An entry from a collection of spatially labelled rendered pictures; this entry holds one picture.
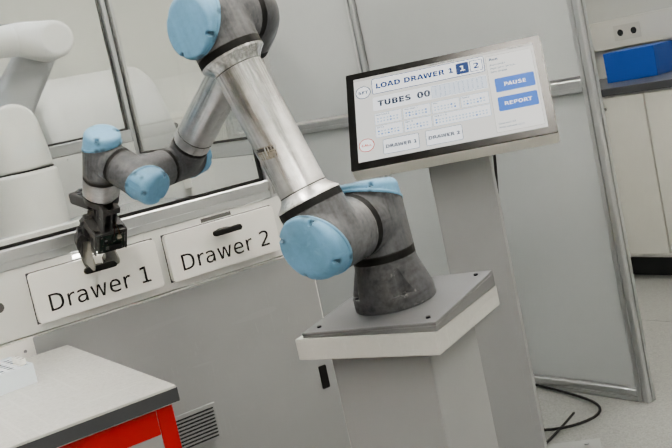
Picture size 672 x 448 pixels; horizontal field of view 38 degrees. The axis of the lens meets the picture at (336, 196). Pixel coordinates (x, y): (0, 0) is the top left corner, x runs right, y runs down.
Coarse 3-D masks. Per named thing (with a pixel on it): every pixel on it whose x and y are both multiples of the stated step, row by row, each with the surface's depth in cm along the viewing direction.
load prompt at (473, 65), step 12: (468, 60) 254; (480, 60) 253; (408, 72) 257; (420, 72) 256; (432, 72) 255; (444, 72) 254; (456, 72) 253; (468, 72) 252; (372, 84) 259; (384, 84) 258; (396, 84) 256; (408, 84) 255; (420, 84) 254
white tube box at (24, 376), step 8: (0, 360) 191; (8, 360) 191; (0, 368) 185; (8, 368) 183; (16, 368) 182; (24, 368) 181; (32, 368) 182; (0, 376) 178; (8, 376) 179; (16, 376) 180; (24, 376) 181; (32, 376) 182; (0, 384) 178; (8, 384) 179; (16, 384) 180; (24, 384) 181; (0, 392) 178; (8, 392) 179
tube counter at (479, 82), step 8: (464, 80) 251; (472, 80) 250; (480, 80) 250; (424, 88) 253; (432, 88) 253; (440, 88) 252; (448, 88) 251; (456, 88) 250; (464, 88) 250; (472, 88) 249; (480, 88) 248; (416, 96) 253; (424, 96) 252; (432, 96) 251; (440, 96) 251
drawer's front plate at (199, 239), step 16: (272, 208) 238; (208, 224) 229; (224, 224) 231; (256, 224) 236; (272, 224) 238; (176, 240) 224; (192, 240) 227; (208, 240) 229; (224, 240) 231; (240, 240) 233; (256, 240) 236; (272, 240) 238; (176, 256) 224; (224, 256) 231; (240, 256) 233; (256, 256) 236; (176, 272) 224; (192, 272) 227
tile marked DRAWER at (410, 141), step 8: (400, 136) 248; (408, 136) 247; (416, 136) 246; (384, 144) 248; (392, 144) 247; (400, 144) 246; (408, 144) 246; (416, 144) 245; (384, 152) 246; (392, 152) 246
